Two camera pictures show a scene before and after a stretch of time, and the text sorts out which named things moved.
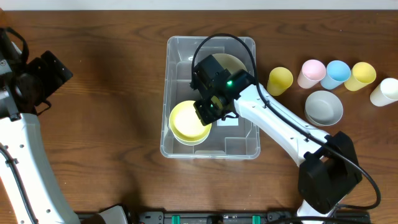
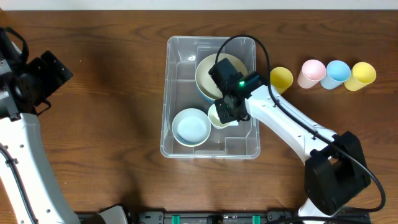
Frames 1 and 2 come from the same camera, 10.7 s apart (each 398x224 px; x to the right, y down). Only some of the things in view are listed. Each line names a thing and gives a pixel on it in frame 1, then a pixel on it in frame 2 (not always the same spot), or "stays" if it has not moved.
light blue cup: [337, 72] stays
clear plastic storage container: [234, 137] stays
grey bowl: [323, 108] -> [191, 127]
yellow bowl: [185, 122] -> [190, 145]
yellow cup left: [280, 79] stays
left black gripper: [56, 69] stays
